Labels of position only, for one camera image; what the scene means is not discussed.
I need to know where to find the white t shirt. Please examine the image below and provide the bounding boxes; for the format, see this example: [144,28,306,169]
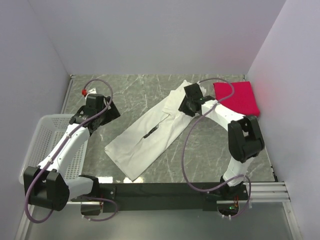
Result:
[104,80,194,181]

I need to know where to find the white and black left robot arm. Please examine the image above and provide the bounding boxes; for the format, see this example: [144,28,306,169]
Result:
[23,93,120,211]

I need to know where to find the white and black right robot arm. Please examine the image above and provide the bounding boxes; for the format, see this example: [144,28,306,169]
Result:
[179,81,265,200]

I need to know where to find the folded red t shirt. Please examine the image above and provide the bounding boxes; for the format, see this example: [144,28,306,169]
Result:
[213,81,260,117]

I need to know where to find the white plastic basket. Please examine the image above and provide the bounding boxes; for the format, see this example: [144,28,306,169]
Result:
[18,114,88,184]

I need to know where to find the black base beam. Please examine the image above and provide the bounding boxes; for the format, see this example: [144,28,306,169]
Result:
[93,182,249,211]

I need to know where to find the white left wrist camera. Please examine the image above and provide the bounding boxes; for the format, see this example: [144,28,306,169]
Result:
[81,87,97,98]

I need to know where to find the aluminium rail frame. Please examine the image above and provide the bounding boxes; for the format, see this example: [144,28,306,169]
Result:
[15,182,302,240]

